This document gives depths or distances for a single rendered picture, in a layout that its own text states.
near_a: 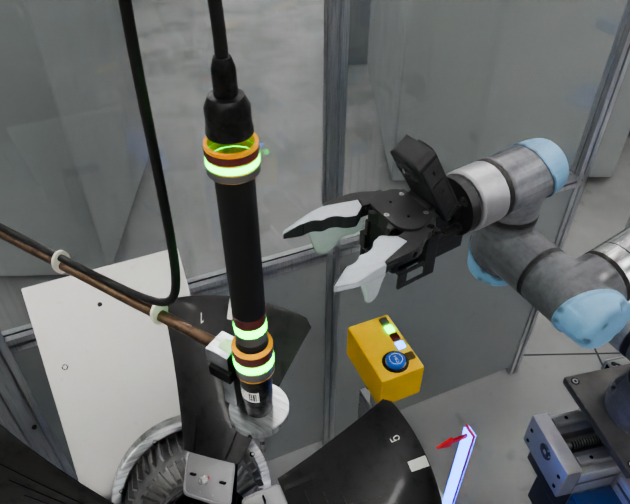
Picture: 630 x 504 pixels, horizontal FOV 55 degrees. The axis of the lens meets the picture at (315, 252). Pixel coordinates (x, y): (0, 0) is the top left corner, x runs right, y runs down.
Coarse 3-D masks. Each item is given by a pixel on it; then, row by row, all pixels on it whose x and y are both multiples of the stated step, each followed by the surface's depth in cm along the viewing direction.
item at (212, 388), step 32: (192, 320) 89; (224, 320) 88; (288, 320) 86; (192, 352) 89; (288, 352) 85; (192, 384) 88; (192, 416) 88; (224, 416) 85; (192, 448) 87; (224, 448) 84
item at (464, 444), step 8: (464, 432) 100; (464, 440) 100; (464, 448) 101; (456, 456) 105; (464, 456) 102; (456, 464) 106; (456, 472) 107; (448, 480) 111; (456, 480) 108; (448, 488) 112; (448, 496) 113
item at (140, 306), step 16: (16, 240) 79; (48, 256) 77; (80, 272) 74; (96, 288) 74; (112, 288) 72; (128, 304) 71; (144, 304) 70; (160, 320) 69; (176, 320) 68; (192, 336) 67; (208, 336) 67
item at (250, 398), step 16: (224, 64) 42; (224, 80) 42; (208, 96) 44; (224, 96) 43; (240, 96) 44; (208, 112) 44; (224, 112) 43; (240, 112) 44; (208, 128) 45; (224, 128) 44; (240, 128) 44; (256, 384) 64; (256, 400) 66; (256, 416) 69
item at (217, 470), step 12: (192, 456) 88; (204, 456) 87; (192, 468) 87; (204, 468) 86; (216, 468) 85; (228, 468) 84; (192, 480) 87; (216, 480) 85; (228, 480) 84; (192, 492) 87; (204, 492) 86; (216, 492) 85; (228, 492) 83
